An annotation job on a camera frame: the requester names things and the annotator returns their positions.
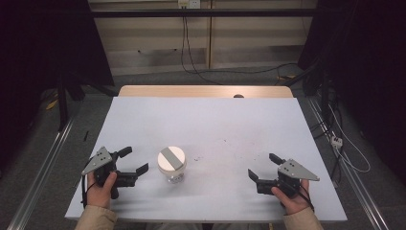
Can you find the person's left hand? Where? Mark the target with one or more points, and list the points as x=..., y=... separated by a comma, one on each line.
x=100, y=195

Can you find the black curtain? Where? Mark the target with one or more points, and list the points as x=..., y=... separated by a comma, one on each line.
x=48, y=44
x=367, y=64

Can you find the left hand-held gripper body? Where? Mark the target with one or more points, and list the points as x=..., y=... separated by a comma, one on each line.
x=99, y=160

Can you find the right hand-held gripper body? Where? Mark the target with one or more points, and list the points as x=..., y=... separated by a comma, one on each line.
x=292, y=172

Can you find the white wall socket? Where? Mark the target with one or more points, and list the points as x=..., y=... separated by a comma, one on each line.
x=189, y=3

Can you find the person's right hand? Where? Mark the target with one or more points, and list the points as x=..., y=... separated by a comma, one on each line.
x=295, y=202

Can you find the white table cover sheet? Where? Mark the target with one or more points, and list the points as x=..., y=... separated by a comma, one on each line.
x=210, y=127

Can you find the black metal stand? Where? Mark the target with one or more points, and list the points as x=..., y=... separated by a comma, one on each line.
x=62, y=102

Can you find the aluminium floor rail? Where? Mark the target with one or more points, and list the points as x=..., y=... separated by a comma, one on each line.
x=41, y=171
x=351, y=174

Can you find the white power strip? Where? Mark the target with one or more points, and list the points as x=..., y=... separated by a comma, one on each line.
x=336, y=141

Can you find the black horizontal frame bar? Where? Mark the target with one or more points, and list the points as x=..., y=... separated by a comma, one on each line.
x=204, y=13

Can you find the glass jar with white lid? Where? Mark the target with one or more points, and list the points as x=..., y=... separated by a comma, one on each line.
x=171, y=161

